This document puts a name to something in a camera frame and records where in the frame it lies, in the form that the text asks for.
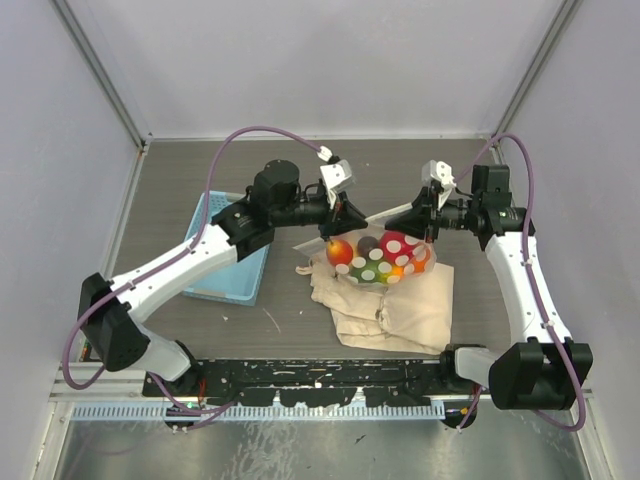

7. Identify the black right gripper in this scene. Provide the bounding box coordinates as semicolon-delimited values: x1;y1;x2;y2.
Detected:
385;186;481;244

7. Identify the dark purple fake plum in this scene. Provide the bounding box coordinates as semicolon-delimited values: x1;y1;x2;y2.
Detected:
356;235;379;257

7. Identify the red yellow fake pear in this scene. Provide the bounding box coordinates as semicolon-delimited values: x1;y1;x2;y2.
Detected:
326;239;354;266

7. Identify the orange fake fruit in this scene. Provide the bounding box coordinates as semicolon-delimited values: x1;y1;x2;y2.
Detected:
391;246;432;278

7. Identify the clear polka dot zip bag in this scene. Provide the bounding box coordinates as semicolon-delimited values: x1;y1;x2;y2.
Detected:
294;204;436;289

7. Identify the red fake apple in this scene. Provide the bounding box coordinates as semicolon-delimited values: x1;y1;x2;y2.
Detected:
379;231;418;266

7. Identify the green fake fruit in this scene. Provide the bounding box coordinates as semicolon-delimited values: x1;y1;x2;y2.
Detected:
349;257;393;285

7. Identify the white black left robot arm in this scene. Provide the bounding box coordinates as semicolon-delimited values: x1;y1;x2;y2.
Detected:
78;157;368;396

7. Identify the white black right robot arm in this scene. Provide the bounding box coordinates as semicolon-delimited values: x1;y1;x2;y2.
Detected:
385;160;593;411

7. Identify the beige folded fabric garment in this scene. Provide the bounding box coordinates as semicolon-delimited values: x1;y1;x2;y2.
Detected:
296;256;454;355

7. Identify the light blue plastic basket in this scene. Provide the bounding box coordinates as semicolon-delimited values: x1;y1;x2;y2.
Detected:
182;190;270;306

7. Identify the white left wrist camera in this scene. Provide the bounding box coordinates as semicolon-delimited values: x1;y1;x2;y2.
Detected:
320;159;355;193

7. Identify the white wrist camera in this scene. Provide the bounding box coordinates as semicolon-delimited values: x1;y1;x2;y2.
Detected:
421;160;456;189
320;159;355;193

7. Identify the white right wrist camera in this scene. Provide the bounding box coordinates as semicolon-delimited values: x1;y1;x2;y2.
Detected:
421;160;456;189

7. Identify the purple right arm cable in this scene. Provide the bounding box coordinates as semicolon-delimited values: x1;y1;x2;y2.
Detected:
449;133;587;434

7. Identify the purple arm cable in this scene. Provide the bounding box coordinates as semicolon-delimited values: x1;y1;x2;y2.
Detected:
449;133;587;434
62;125;336;434

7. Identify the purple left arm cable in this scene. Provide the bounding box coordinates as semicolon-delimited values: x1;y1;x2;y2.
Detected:
62;125;336;434

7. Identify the black paint-chipped base rail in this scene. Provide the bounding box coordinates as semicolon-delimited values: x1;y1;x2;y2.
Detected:
166;357;478;408

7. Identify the light blue slotted cable duct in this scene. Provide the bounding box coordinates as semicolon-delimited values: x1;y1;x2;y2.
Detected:
71;400;446;422

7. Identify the aluminium frame rail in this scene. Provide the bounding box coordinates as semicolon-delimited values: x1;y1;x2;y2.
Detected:
50;1;153;150

